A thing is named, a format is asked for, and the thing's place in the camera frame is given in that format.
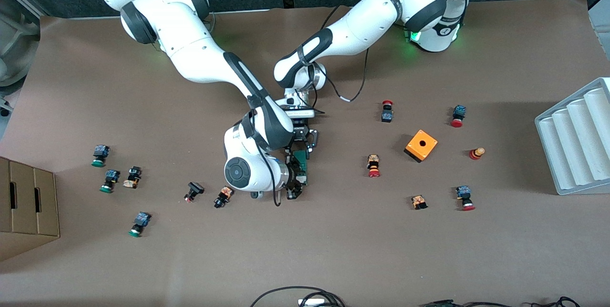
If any brown cardboard box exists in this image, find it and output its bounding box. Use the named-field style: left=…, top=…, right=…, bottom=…
left=0, top=156, right=61, bottom=262

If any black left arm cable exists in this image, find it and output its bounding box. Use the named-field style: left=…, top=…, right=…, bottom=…
left=305, top=4, right=370, bottom=116

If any thin black cable bundle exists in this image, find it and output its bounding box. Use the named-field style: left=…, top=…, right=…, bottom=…
left=419, top=296, right=582, bottom=307

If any grey white equipment edge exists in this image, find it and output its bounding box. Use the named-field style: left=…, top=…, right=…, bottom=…
left=585, top=0, right=610, bottom=36

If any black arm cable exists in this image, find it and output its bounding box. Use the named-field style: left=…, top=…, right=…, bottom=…
left=305, top=4, right=370, bottom=116
left=245, top=100, right=283, bottom=207

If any brown paper table cover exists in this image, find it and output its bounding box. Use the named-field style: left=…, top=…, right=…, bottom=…
left=0, top=0, right=610, bottom=307

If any green load switch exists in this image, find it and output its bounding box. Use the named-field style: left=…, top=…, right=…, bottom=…
left=292, top=150, right=310, bottom=187

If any green push button blue block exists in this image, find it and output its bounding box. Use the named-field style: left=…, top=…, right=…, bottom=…
left=91, top=144, right=111, bottom=168
left=128, top=211, right=152, bottom=238
left=99, top=169, right=121, bottom=194

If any black button orange block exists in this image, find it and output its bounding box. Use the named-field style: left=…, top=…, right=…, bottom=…
left=213, top=186, right=234, bottom=209

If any grey ribbed tray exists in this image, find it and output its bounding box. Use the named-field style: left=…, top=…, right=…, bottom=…
left=535, top=77, right=610, bottom=196

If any black looped cable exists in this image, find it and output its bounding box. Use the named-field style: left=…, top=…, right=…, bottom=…
left=249, top=286, right=346, bottom=307

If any black button red tip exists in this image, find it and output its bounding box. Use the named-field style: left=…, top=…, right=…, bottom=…
left=183, top=182, right=205, bottom=203

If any orange button enclosure box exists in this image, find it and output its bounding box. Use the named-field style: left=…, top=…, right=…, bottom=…
left=404, top=129, right=438, bottom=163

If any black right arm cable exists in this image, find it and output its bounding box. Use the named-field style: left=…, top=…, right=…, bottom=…
left=245, top=100, right=283, bottom=207

